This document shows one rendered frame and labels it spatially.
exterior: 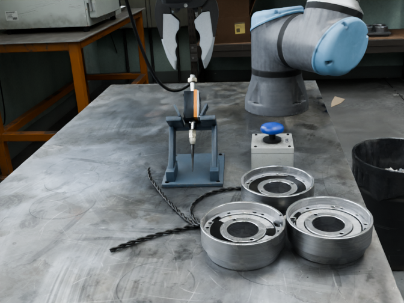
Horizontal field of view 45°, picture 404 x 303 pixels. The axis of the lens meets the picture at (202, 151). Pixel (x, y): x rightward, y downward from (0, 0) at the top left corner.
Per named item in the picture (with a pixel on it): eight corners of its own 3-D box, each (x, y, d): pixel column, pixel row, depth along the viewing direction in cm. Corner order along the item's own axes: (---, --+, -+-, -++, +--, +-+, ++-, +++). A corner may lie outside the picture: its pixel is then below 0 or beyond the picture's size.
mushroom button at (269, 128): (284, 156, 82) (284, 127, 80) (260, 156, 83) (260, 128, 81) (283, 146, 86) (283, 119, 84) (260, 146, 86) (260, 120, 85)
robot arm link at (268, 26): (277, 58, 120) (277, 1, 115) (318, 66, 110) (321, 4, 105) (240, 67, 114) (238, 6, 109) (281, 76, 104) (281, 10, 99)
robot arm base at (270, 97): (245, 98, 124) (244, 59, 121) (305, 97, 122) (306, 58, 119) (243, 117, 110) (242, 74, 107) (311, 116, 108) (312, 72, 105)
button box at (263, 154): (294, 172, 82) (294, 145, 80) (251, 172, 83) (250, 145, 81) (291, 154, 89) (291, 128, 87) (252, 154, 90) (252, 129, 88)
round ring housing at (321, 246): (382, 236, 63) (385, 208, 61) (352, 279, 55) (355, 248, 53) (306, 214, 69) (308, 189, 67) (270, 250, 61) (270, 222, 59)
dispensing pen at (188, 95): (182, 168, 78) (183, 70, 82) (185, 173, 82) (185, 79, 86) (195, 168, 78) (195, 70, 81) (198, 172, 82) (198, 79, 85)
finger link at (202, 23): (222, 59, 85) (210, 5, 81) (221, 66, 79) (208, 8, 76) (205, 62, 85) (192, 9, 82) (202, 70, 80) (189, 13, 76)
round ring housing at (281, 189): (265, 183, 79) (265, 160, 77) (326, 199, 72) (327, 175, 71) (227, 210, 71) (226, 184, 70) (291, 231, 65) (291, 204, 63)
